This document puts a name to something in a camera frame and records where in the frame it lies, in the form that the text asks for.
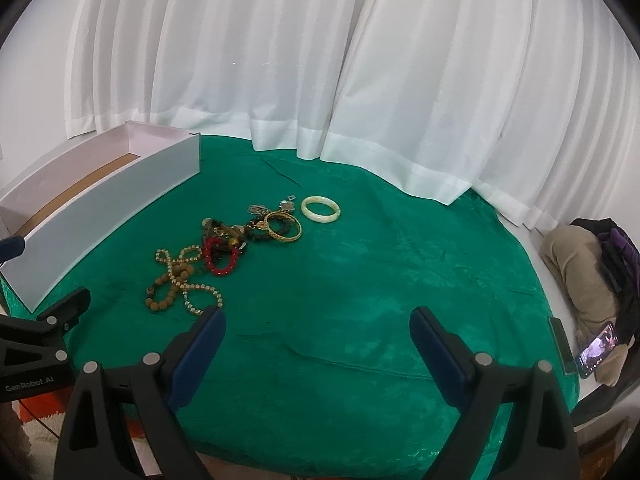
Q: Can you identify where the white cardboard box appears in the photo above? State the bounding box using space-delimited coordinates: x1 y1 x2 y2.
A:
1 122 200 311

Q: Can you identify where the brown amber bead bracelet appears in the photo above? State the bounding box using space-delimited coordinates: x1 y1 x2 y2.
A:
200 216 250 254

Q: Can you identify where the dark purple clothing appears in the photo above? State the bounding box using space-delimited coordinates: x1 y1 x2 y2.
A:
570 218 639 324

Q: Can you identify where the orange white fluffy rug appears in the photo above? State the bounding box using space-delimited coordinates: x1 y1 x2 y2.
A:
0 386 151 480

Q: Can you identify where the red bead bracelet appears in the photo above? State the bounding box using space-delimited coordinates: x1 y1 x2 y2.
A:
200 236 241 276

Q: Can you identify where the green patterned table cloth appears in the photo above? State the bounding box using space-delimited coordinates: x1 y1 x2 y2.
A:
0 131 582 480

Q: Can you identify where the white jade bangle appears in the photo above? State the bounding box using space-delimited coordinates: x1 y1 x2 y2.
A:
300 195 342 223

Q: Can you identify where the smartphone with lit screen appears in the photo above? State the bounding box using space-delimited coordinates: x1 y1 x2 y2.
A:
575 322 618 379

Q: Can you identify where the gold chain bangle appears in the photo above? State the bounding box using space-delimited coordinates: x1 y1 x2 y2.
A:
264 211 303 244

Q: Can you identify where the silver link bracelet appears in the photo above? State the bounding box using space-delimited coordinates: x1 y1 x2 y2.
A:
246 193 300 216

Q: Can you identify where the beige folded clothing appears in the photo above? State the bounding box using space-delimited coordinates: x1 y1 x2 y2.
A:
541 226 638 387

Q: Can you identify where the white curtain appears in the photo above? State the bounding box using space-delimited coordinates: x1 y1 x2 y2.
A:
65 0 639 231

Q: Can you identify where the pearl bead necklace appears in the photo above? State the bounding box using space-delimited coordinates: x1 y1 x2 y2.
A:
154 244 225 317

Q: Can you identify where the wooden bead bracelet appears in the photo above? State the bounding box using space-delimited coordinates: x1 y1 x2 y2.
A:
143 258 196 313

